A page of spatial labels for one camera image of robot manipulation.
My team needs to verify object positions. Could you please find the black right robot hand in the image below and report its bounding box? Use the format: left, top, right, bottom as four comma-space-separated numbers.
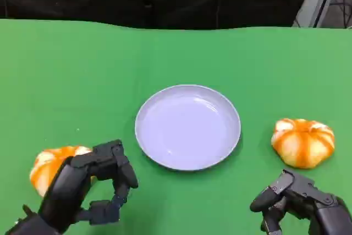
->
249, 169, 352, 235

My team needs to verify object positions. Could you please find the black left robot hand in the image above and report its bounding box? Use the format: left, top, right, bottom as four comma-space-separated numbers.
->
37, 139, 139, 233

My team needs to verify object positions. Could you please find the orange and white bread roll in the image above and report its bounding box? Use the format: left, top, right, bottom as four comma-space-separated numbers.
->
271, 118, 336, 169
29, 145, 97, 198

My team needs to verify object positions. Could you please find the green table cloth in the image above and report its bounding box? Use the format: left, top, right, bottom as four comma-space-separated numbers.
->
0, 18, 352, 235

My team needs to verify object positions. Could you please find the lilac plate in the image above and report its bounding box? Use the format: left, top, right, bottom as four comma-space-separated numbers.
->
134, 84, 242, 172

